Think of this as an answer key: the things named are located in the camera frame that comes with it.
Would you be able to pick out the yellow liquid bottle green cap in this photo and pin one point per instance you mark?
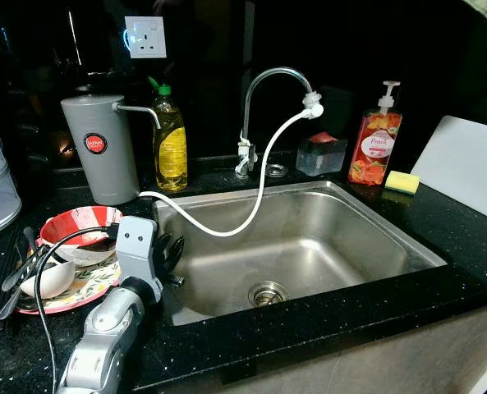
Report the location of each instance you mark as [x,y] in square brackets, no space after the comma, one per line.
[171,152]

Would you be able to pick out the white ceramic soup spoon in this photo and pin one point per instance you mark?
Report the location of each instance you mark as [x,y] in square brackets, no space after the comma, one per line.
[50,281]

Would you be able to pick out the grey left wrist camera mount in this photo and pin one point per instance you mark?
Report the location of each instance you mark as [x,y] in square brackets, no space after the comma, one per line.
[136,246]

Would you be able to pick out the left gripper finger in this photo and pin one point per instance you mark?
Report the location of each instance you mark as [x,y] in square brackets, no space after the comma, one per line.
[165,246]
[178,250]

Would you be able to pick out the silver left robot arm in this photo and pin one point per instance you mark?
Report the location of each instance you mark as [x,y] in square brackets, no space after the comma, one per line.
[112,328]

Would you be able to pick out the white wall socket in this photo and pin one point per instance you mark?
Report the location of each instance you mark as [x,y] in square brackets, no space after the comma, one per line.
[146,38]

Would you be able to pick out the metal sink drain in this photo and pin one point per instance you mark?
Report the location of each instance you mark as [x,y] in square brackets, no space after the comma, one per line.
[268,293]

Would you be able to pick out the clear plastic soap holder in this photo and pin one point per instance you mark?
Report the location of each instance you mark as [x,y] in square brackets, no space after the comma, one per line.
[319,156]

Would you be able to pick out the white cutting board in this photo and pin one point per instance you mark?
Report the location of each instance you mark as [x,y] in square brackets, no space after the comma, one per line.
[465,164]

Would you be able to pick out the stainless steel sink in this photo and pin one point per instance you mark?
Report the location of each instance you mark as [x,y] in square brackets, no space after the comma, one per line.
[325,238]

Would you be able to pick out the peach hand soap pump bottle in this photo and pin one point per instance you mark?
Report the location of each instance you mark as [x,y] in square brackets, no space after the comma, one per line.
[374,148]

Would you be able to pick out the red and white bowl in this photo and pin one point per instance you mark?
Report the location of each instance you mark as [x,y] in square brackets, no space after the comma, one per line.
[75,230]

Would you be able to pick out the chrome gooseneck faucet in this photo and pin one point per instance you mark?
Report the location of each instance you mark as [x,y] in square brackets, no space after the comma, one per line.
[264,82]

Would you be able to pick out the metal spoon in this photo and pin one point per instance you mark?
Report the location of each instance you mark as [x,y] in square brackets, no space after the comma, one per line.
[25,267]
[13,302]

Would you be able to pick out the grey water filter canister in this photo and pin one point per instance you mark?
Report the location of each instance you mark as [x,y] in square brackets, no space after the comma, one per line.
[99,152]

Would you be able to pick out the yellow sponge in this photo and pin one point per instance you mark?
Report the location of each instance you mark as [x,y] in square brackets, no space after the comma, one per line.
[402,181]

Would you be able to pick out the floral plate pink rim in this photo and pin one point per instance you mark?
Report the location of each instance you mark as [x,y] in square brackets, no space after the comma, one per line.
[87,287]

